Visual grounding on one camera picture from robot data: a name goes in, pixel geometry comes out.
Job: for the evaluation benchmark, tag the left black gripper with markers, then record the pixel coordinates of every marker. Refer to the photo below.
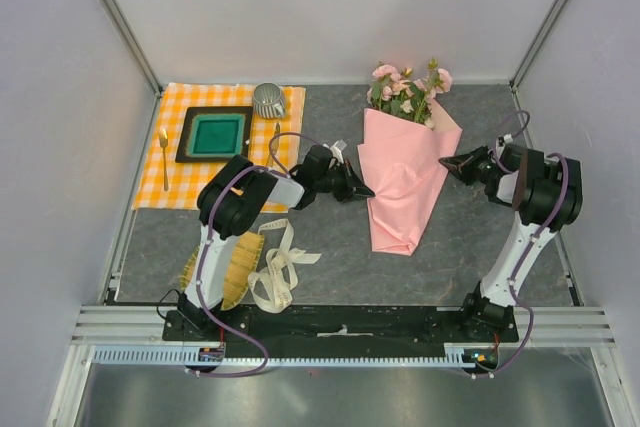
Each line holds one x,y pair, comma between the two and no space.
350,184

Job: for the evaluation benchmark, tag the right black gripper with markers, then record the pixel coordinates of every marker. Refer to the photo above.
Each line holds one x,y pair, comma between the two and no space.
463,164

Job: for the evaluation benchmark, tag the pink wrapping paper sheet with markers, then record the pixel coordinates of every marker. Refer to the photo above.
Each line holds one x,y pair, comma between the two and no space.
399,161

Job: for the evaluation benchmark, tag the peach rose stem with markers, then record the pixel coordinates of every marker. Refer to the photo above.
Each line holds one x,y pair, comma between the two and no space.
415,102

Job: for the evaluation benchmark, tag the cream rose stem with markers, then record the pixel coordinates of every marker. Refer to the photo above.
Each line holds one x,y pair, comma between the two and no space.
391,106

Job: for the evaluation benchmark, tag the pink rose stem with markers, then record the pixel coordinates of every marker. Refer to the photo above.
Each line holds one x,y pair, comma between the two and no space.
388,81
437,81

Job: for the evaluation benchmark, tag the cream ribbon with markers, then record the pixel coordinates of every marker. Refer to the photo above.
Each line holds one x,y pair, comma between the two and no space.
271,286

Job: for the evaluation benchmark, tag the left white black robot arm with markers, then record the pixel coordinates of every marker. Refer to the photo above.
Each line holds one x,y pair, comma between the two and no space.
230,203

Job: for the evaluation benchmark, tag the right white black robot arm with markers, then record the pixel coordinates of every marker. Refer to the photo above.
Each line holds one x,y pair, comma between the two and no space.
545,194

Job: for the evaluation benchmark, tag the grey striped mug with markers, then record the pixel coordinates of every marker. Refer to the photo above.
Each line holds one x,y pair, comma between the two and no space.
269,101

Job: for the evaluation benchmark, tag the woven bamboo mat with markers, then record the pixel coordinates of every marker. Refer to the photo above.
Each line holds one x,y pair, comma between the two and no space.
244,260

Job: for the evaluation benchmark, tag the black green square plate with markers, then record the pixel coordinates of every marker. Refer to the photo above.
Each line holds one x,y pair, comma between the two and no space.
214,134

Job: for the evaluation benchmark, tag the orange white checkered cloth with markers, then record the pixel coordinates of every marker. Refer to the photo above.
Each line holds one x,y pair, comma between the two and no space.
187,180

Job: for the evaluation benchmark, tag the gold spoon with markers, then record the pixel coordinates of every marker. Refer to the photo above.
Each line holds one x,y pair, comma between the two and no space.
163,143

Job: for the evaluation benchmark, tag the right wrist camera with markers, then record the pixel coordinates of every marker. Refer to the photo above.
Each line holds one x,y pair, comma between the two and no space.
504,140

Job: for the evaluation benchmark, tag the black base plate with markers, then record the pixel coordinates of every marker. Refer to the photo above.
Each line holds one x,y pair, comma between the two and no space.
363,331

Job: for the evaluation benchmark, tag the white cable duct strip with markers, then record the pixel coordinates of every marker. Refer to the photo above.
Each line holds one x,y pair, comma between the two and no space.
200,357

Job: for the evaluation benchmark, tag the right aluminium frame post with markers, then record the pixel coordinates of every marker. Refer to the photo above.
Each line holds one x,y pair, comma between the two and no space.
537,43

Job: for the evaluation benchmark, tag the aluminium frame post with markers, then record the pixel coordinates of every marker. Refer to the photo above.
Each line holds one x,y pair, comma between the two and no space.
126,34
537,43

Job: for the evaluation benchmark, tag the left aluminium frame post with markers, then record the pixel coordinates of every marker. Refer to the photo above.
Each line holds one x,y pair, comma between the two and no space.
126,34

